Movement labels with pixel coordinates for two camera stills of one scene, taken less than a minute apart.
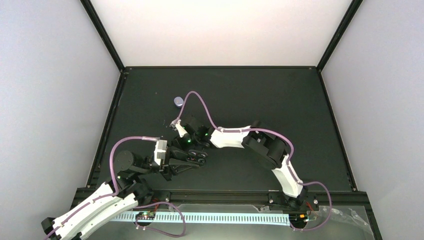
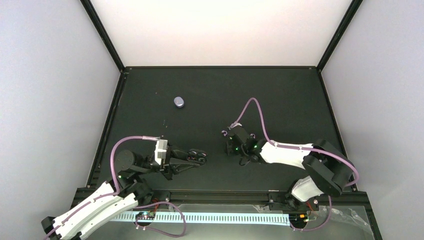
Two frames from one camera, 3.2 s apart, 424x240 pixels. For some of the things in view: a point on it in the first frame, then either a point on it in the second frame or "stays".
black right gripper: x=180 y=145 → x=228 y=149
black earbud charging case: x=196 y=156 stays
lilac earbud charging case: x=178 y=101 stays
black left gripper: x=172 y=163 stays
